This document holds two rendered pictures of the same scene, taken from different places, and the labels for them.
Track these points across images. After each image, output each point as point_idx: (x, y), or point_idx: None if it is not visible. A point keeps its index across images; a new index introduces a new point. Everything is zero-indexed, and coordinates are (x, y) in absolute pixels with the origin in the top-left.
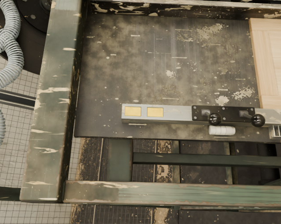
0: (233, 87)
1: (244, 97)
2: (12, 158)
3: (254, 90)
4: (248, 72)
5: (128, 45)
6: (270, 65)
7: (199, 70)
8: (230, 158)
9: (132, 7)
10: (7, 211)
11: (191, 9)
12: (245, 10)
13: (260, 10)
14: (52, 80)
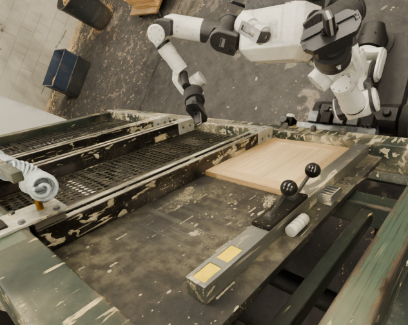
0: (256, 203)
1: (272, 202)
2: None
3: (271, 195)
4: (251, 191)
5: (123, 246)
6: (257, 177)
7: (216, 214)
8: (333, 249)
9: (96, 214)
10: None
11: (155, 185)
12: (197, 163)
13: (207, 158)
14: (60, 310)
